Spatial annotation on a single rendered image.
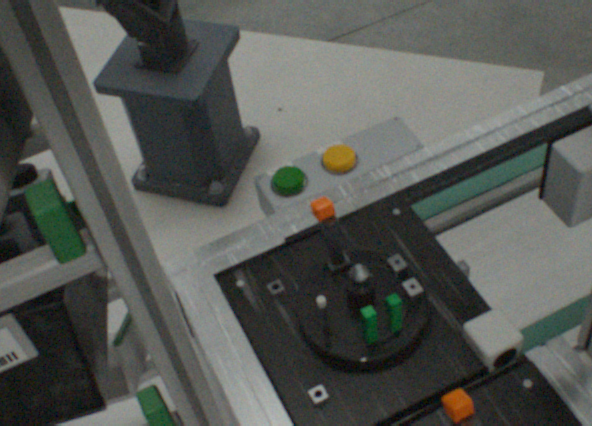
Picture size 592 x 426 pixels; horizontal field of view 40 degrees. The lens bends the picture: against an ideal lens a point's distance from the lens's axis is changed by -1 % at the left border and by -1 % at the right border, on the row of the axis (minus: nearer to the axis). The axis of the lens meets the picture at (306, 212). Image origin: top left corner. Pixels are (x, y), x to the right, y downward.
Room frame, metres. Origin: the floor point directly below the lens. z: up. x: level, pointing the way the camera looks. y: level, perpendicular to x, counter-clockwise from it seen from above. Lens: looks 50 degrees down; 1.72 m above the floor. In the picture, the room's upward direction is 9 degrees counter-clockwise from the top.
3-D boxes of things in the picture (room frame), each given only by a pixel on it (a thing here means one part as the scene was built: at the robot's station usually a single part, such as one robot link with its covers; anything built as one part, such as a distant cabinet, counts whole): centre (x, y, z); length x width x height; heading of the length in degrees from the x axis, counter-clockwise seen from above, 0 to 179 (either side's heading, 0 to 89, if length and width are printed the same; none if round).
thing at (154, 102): (0.85, 0.14, 0.96); 0.15 x 0.15 x 0.20; 65
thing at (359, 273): (0.48, -0.04, 1.04); 0.02 x 0.02 x 0.03
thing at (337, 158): (0.71, -0.05, 0.96); 0.04 x 0.04 x 0.02
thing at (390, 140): (0.71, -0.05, 0.93); 0.21 x 0.07 x 0.06; 110
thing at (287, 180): (0.69, 0.01, 0.96); 0.04 x 0.04 x 0.02
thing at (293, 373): (0.48, -0.04, 0.96); 0.24 x 0.24 x 0.02; 20
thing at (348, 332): (0.48, -0.04, 0.98); 0.14 x 0.14 x 0.02
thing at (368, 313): (0.43, -0.04, 1.01); 0.01 x 0.01 x 0.05; 20
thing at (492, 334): (0.42, -0.17, 0.97); 0.05 x 0.05 x 0.04; 20
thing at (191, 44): (0.85, 0.14, 1.09); 0.07 x 0.07 x 0.06; 65
